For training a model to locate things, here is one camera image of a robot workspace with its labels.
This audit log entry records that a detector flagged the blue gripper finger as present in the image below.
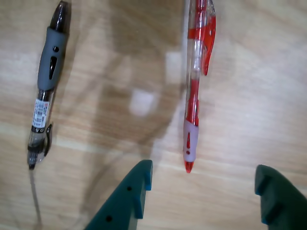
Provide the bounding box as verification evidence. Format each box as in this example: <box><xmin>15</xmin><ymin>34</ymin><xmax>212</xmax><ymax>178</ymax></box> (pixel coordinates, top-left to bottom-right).
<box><xmin>254</xmin><ymin>164</ymin><xmax>307</xmax><ymax>230</ymax></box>
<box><xmin>83</xmin><ymin>160</ymin><xmax>154</xmax><ymax>230</ymax></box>

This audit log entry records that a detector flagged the red retractable pen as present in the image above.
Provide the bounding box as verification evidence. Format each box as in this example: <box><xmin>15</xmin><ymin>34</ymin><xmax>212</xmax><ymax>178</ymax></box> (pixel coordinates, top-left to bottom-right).
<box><xmin>182</xmin><ymin>0</ymin><xmax>217</xmax><ymax>174</ymax></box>

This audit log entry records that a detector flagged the grey grip retractable pen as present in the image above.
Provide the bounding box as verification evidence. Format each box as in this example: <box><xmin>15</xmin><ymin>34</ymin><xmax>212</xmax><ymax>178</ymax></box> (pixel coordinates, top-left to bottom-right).
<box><xmin>26</xmin><ymin>0</ymin><xmax>71</xmax><ymax>171</ymax></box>

